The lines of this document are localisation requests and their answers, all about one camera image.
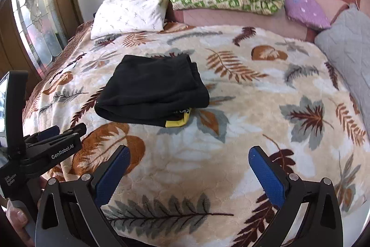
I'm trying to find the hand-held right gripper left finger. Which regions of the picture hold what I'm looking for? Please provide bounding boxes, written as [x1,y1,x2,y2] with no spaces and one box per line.
[35,145,131,247]

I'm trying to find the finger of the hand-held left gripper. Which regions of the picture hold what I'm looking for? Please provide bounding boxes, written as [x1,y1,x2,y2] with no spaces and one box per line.
[25,125,62,146]
[37,123,87,149]

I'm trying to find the pink bed sheet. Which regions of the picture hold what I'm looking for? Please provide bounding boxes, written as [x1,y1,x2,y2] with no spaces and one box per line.
[165,0,359,43]

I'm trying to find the black pants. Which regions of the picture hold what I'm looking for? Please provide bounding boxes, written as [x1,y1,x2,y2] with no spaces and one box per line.
[95,54,210,129]

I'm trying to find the brown patterned bedspread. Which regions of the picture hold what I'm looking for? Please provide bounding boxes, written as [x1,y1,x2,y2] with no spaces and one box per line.
[22,21,94,120]

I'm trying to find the person's left hand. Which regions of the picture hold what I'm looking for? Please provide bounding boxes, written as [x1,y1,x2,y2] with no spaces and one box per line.
[5,200,39,247]

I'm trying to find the white twig print pillow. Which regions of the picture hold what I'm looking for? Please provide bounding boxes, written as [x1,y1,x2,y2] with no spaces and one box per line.
[90,0,169,40]

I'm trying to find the patterned glass window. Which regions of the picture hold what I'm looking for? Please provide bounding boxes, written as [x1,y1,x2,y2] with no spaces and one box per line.
[11,0,70,75]

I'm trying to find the purple pillow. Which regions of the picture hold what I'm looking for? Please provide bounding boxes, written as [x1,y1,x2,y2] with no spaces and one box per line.
[283,0,332,31]

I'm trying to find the grey quilted pillow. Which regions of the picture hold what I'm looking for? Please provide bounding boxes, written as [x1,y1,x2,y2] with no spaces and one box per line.
[314,3,370,133]

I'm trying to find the leaf print fleece blanket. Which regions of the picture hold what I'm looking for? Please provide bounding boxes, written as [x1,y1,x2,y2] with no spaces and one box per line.
[22,23,370,247]

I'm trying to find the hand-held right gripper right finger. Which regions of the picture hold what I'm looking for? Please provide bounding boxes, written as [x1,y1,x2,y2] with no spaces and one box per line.
[249,146,344,247]

